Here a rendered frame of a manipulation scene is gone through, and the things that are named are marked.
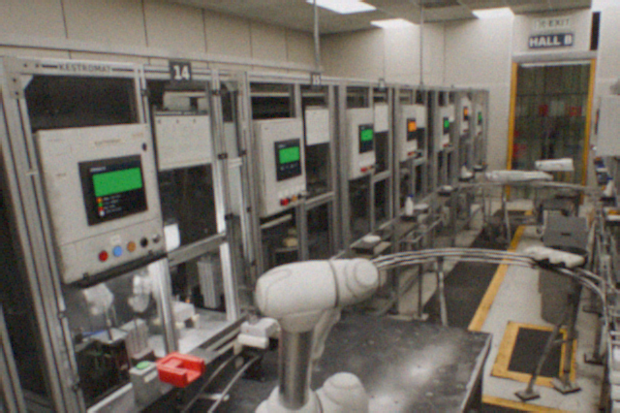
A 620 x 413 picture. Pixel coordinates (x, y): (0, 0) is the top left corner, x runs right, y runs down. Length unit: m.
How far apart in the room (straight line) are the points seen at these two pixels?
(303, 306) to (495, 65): 8.90
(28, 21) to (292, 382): 5.13
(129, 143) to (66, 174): 0.27
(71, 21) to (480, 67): 6.73
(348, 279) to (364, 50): 9.49
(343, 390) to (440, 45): 8.88
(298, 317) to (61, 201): 0.81
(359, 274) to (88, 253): 0.90
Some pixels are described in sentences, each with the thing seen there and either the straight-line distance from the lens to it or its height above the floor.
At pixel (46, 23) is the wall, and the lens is 6.22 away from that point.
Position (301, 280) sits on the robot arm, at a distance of 1.27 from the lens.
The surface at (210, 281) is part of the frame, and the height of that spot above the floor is 1.06.
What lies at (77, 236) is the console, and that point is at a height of 1.51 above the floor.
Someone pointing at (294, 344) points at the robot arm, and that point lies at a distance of 1.42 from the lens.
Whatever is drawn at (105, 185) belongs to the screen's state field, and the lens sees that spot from 1.75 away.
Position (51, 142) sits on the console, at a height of 1.79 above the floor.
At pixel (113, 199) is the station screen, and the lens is 1.77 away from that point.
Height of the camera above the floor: 1.86
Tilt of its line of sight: 16 degrees down
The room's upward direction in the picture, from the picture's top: 2 degrees counter-clockwise
